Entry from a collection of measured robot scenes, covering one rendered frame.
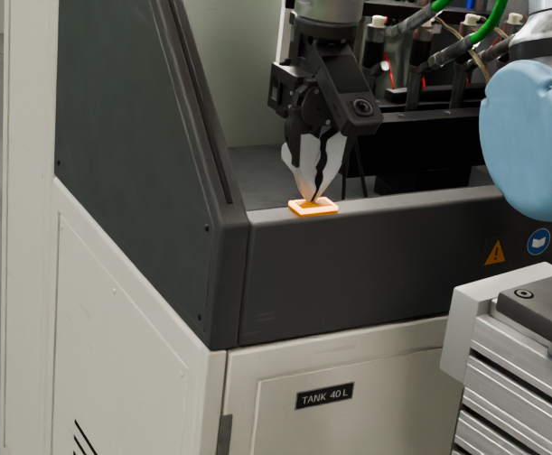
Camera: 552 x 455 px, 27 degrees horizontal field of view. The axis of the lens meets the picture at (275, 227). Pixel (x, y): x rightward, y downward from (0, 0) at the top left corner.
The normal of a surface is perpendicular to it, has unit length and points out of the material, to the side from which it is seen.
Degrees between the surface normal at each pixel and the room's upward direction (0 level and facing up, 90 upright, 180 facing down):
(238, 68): 90
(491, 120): 97
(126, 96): 90
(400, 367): 90
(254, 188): 0
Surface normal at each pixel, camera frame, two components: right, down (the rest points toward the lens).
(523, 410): -0.79, 0.17
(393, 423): 0.47, 0.40
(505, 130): -0.91, 0.19
